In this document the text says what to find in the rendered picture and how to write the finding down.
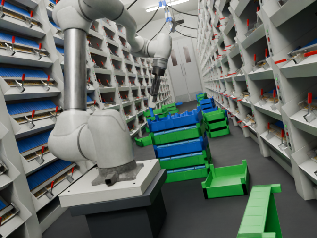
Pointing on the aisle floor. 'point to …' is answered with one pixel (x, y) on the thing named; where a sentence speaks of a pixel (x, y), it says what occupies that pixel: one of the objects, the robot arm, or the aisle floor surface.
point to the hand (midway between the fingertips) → (152, 102)
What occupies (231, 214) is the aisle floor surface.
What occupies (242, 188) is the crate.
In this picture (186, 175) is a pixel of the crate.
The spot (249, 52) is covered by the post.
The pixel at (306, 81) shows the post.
